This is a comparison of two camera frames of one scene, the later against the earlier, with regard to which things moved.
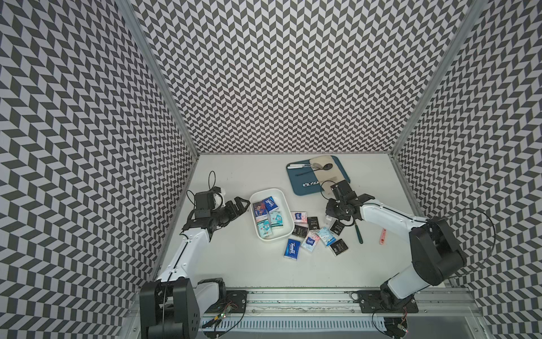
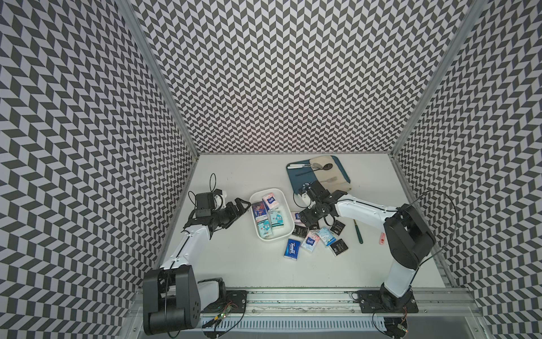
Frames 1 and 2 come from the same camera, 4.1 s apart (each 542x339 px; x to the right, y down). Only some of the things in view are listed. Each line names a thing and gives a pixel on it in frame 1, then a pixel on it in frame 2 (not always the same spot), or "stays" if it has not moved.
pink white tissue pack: (300, 217) -> (270, 200)
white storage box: (272, 212) stays
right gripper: (329, 210) -> (311, 219)
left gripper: (236, 213) stays
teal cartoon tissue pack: (276, 219) stays
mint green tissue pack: (264, 228) stays
